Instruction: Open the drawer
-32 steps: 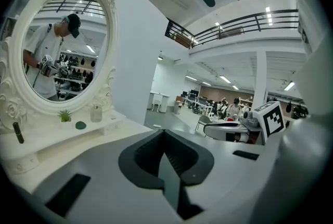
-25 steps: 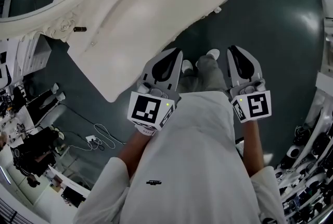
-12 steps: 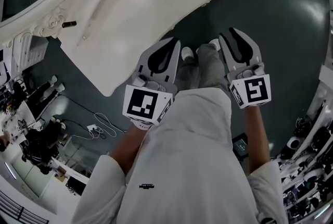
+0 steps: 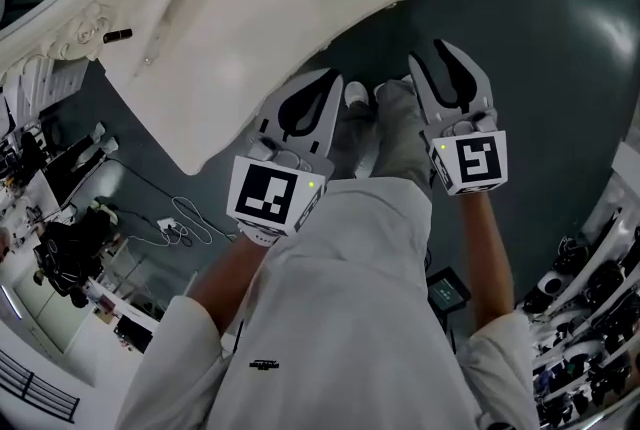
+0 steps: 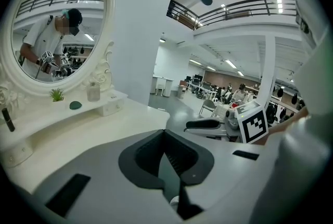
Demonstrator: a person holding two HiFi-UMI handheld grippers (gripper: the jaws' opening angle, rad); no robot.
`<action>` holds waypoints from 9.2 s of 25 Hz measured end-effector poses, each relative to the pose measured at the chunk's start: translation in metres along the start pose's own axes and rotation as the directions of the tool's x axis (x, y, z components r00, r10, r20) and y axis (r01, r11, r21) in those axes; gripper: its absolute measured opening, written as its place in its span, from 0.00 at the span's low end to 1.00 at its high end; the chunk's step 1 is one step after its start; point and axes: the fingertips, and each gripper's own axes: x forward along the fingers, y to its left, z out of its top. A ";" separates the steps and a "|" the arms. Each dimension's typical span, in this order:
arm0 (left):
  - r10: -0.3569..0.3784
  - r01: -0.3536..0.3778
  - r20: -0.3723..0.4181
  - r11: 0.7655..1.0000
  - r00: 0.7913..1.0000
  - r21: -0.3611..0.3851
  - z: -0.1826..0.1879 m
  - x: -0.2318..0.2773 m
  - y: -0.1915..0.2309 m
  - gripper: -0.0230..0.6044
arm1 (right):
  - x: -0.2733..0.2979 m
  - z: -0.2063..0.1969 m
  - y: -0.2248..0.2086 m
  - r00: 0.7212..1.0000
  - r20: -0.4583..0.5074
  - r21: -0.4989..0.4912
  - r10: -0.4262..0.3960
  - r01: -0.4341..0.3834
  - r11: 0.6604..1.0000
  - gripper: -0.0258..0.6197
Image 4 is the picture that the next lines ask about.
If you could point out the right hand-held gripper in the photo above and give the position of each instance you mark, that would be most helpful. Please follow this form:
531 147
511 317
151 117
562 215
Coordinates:
475 160

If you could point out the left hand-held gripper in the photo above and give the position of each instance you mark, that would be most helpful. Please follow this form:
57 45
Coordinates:
265 193

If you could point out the person's right forearm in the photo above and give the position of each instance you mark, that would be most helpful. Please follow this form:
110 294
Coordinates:
487 263

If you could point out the person's left forearm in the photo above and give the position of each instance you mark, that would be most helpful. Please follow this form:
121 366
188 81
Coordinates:
225 278

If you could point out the white ornate desk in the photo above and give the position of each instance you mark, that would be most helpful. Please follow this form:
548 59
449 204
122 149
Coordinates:
280 8

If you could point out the person's left white shoe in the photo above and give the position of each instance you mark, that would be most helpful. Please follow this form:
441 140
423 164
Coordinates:
357 93

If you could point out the person's white shoe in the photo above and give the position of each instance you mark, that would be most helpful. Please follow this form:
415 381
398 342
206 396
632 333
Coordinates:
381 91
357 93

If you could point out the person's grey trousers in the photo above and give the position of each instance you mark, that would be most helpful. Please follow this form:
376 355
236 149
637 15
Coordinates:
400 138

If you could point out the person's right white shoe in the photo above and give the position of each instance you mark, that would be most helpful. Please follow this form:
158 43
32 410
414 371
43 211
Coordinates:
381 91

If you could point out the white power strip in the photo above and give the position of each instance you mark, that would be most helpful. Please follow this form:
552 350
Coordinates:
167 223

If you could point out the black screen device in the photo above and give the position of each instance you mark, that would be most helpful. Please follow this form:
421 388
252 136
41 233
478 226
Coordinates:
447 293

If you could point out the black lipstick tube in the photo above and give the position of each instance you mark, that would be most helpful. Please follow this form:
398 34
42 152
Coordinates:
117 35

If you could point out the person's white shirt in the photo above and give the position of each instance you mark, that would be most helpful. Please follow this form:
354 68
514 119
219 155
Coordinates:
350 318

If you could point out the white shoe rack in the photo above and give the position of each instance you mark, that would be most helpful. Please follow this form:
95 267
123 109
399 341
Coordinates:
600 268

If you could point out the oval white-framed mirror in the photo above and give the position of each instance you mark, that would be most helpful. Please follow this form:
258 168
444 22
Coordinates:
82 30

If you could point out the rows of dark shoes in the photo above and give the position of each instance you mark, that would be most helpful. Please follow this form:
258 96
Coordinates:
607 283

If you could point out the black balcony railing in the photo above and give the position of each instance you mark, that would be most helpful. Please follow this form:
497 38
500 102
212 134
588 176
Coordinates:
35 390

